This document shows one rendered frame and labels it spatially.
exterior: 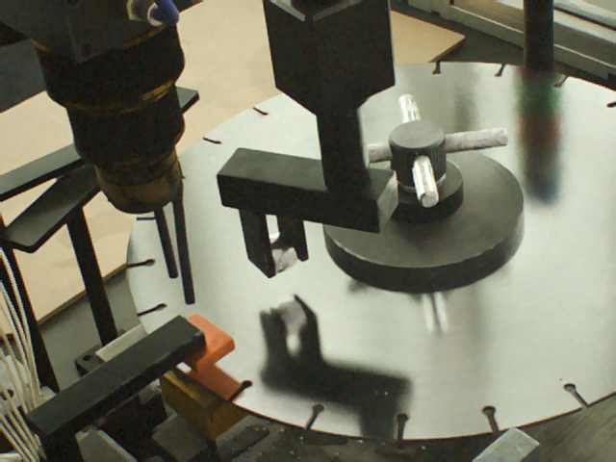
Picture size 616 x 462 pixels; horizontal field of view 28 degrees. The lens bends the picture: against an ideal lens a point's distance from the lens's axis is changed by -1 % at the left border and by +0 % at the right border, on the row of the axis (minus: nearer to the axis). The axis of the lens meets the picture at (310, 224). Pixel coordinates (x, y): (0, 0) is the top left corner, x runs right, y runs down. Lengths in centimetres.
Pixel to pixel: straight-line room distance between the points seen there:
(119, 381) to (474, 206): 22
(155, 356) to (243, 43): 74
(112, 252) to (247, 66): 30
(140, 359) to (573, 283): 22
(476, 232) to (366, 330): 8
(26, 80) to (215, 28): 61
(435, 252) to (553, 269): 6
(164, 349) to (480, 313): 16
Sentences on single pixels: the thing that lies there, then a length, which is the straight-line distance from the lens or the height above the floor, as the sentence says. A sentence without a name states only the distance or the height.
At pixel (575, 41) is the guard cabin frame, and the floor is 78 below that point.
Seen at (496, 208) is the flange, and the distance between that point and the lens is 68.
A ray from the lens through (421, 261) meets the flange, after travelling 65.
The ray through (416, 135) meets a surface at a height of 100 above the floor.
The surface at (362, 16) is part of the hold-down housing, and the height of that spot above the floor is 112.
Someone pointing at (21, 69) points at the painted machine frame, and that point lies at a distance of 74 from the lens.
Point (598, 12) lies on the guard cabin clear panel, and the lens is 119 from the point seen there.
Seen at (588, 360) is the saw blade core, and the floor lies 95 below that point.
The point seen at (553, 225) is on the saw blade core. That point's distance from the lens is 68.
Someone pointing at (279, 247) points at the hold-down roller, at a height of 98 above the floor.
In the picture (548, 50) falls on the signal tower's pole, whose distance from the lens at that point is 97.
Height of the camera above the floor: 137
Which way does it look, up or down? 37 degrees down
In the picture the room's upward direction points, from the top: 8 degrees counter-clockwise
